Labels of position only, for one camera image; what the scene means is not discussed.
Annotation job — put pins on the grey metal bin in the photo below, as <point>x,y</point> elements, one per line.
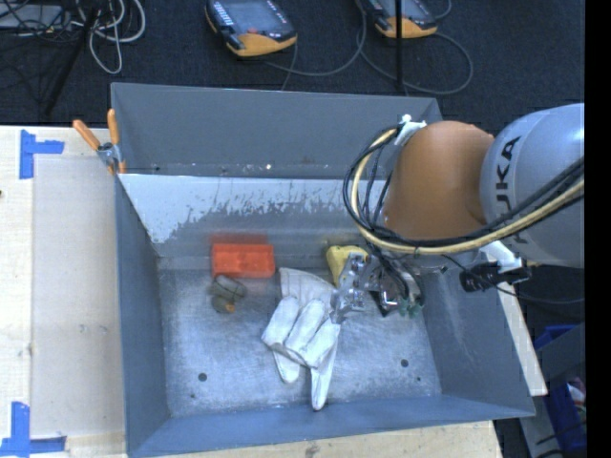
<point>229,351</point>

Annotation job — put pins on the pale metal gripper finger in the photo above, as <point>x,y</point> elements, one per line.
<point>347,301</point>
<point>355,267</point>

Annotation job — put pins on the grey-green toy animal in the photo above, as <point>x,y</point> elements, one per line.
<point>226,290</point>

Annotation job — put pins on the white work glove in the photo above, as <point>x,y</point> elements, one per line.
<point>305,332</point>

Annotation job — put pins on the orange rectangular block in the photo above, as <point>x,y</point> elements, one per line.
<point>243,260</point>

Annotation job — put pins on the black cylinder on white bracket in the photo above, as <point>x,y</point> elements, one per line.
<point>482,277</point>

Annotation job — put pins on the yellow sponge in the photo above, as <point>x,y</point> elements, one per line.
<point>338,258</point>

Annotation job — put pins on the pale wood flat board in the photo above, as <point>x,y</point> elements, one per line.
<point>76,279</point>

